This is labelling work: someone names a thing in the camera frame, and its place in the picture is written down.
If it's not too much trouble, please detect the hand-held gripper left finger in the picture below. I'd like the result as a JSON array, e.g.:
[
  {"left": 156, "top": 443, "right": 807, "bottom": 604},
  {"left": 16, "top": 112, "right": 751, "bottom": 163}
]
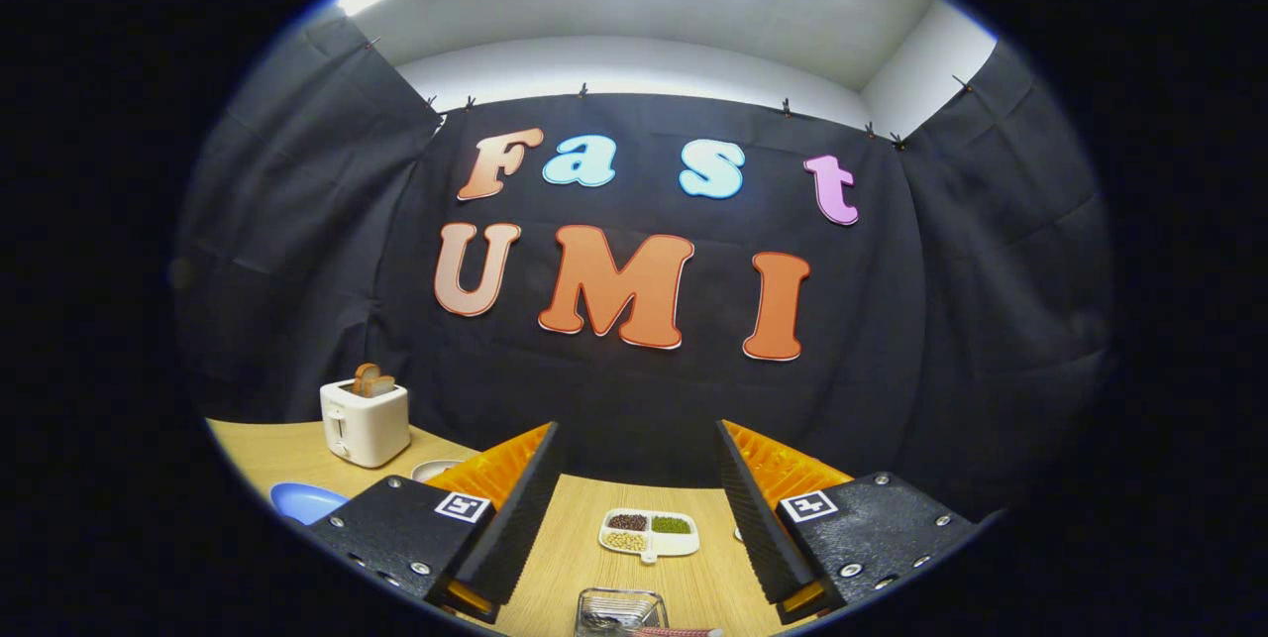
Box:
[{"left": 307, "top": 422, "right": 566, "bottom": 623}]

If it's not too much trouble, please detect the white toaster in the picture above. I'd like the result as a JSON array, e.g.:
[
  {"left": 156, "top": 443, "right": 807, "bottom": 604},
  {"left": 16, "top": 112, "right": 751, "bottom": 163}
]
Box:
[{"left": 319, "top": 378, "right": 412, "bottom": 470}]

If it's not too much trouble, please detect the blue round plate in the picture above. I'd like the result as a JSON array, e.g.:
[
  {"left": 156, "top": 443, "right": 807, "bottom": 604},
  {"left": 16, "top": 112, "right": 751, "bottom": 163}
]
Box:
[{"left": 269, "top": 481, "right": 350, "bottom": 526}]

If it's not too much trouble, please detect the metal wire cutlery rack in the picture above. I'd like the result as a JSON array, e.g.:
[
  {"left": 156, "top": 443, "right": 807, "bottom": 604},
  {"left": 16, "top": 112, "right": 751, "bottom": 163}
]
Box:
[{"left": 575, "top": 587, "right": 670, "bottom": 637}]

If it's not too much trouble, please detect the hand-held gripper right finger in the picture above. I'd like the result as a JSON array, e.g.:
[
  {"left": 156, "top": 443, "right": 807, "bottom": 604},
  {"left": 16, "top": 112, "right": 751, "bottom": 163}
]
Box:
[{"left": 715, "top": 419, "right": 982, "bottom": 623}]

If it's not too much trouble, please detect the white divided dish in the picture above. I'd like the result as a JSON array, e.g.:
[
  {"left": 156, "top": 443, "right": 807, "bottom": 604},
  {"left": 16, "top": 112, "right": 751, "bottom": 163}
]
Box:
[{"left": 597, "top": 507, "right": 701, "bottom": 565}]

